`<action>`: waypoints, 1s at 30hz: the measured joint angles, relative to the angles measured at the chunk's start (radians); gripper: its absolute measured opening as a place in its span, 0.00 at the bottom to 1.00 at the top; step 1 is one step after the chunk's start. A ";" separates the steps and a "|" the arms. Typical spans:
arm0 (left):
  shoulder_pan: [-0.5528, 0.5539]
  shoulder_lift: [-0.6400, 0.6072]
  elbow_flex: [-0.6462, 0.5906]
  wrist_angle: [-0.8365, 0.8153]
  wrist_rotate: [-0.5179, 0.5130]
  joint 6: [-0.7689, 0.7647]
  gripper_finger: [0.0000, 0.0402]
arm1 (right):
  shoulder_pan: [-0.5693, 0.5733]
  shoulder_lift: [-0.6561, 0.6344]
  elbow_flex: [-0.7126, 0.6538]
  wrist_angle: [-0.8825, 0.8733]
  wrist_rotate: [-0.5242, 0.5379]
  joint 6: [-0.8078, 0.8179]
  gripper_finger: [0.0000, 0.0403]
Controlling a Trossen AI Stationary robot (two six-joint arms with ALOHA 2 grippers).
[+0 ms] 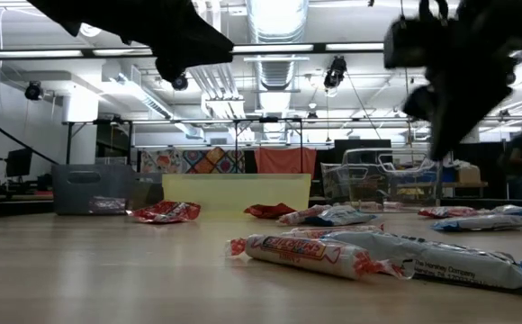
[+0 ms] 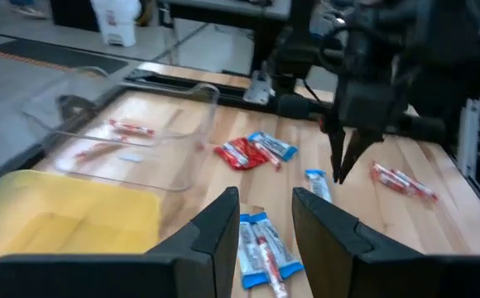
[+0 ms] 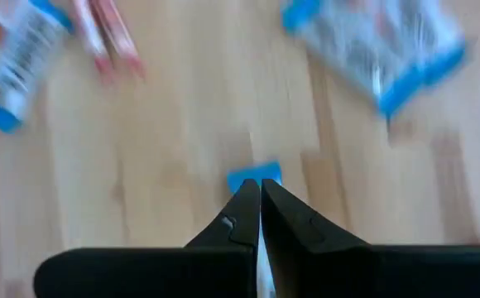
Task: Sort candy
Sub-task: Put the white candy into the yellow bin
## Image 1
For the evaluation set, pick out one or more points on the background black metal frame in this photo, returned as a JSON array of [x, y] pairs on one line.
[[270, 119]]

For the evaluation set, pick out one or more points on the silver ventilation duct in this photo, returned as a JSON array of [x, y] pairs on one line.
[[276, 72]]

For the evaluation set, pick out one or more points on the black partition panel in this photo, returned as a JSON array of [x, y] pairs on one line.
[[490, 171]]

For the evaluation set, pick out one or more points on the dark grey plastic bin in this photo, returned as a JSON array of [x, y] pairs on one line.
[[76, 189]]

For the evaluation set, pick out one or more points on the Smarties candy roll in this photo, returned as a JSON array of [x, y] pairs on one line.
[[360, 228], [306, 256], [301, 216], [378, 206], [306, 234]]

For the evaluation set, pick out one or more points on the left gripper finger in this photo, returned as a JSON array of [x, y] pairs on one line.
[[198, 36], [171, 69]]

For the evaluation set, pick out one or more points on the black screen panel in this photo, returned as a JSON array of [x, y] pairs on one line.
[[362, 144]]

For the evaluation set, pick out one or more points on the black computer monitor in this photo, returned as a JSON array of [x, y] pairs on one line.
[[19, 162]]

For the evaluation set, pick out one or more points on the white blue Hershey's bar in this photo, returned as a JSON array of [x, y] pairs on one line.
[[445, 263], [346, 216], [515, 210], [481, 222]]

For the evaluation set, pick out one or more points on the colourful patchwork quilt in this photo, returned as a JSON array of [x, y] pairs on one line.
[[207, 162]]

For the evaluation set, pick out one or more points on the clear plastic bin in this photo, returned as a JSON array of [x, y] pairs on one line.
[[378, 180]]

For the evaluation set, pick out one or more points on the black bar with light strips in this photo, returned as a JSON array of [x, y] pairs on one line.
[[319, 47]]

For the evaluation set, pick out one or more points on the brown cardboard box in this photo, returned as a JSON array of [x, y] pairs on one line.
[[470, 175]]

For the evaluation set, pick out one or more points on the red hanging cloth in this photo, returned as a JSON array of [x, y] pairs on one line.
[[285, 161]]

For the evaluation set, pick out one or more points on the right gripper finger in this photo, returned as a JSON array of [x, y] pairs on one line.
[[459, 121], [418, 103]]

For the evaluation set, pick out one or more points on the black ceiling-hung camera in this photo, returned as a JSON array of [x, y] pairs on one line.
[[335, 72], [33, 90], [181, 85]]

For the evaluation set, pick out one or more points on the yellow plastic bin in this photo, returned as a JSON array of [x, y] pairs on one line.
[[236, 193]]

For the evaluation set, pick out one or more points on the wooden side table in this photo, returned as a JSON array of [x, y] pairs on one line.
[[463, 184]]

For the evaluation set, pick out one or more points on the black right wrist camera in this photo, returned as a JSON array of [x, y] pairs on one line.
[[405, 42]]

